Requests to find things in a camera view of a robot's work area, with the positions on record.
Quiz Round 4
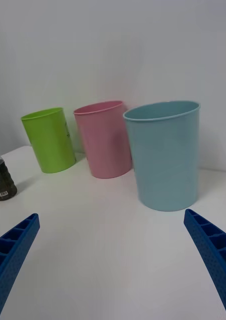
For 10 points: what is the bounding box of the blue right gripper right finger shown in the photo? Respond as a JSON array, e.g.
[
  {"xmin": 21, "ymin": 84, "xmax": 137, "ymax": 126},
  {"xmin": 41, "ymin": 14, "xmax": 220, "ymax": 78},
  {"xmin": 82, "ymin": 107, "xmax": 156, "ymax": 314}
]
[{"xmin": 183, "ymin": 208, "xmax": 226, "ymax": 320}]

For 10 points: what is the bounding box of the green plastic bin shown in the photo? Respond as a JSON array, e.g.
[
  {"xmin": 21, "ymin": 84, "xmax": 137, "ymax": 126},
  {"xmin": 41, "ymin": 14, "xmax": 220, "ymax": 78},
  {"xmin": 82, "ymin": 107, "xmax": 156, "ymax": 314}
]
[{"xmin": 20, "ymin": 107, "xmax": 77, "ymax": 174}]

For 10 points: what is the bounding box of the clear bottle with dark label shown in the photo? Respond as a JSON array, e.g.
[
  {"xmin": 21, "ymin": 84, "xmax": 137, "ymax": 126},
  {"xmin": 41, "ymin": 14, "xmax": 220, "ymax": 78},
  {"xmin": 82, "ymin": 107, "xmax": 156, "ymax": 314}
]
[{"xmin": 0, "ymin": 149, "xmax": 18, "ymax": 202}]

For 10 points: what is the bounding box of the pale blue plastic bin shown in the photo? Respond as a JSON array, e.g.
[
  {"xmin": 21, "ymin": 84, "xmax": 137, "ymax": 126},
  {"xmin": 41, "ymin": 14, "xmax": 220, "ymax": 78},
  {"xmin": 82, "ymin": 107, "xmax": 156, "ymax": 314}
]
[{"xmin": 122, "ymin": 100, "xmax": 201, "ymax": 212}]

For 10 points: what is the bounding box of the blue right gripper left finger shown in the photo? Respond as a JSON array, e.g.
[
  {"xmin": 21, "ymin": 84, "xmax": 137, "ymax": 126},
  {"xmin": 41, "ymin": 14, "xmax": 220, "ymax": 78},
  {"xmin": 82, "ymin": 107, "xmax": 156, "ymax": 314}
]
[{"xmin": 0, "ymin": 212, "xmax": 41, "ymax": 320}]

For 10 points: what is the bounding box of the pink plastic bin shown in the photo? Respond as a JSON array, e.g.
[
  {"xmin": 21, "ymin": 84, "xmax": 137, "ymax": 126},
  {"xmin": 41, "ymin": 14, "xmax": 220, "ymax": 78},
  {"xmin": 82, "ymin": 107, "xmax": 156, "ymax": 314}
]
[{"xmin": 73, "ymin": 100, "xmax": 133, "ymax": 180}]

